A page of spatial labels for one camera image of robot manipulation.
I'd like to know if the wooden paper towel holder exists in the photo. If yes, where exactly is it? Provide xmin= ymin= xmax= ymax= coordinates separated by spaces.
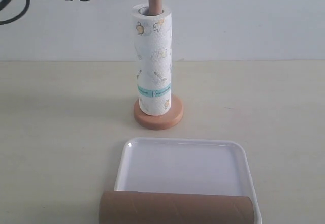
xmin=134 ymin=0 xmax=183 ymax=130

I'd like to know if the white plastic tray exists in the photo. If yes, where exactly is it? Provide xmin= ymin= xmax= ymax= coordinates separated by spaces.
xmin=114 ymin=137 xmax=262 ymax=223

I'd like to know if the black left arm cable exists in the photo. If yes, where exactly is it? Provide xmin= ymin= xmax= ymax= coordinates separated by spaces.
xmin=0 ymin=0 xmax=30 ymax=25

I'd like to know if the brown cardboard tube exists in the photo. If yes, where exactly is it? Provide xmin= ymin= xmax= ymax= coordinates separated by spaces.
xmin=98 ymin=191 xmax=256 ymax=223

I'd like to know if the printed white paper towel roll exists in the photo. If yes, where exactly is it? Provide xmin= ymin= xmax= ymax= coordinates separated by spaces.
xmin=132 ymin=4 xmax=172 ymax=116

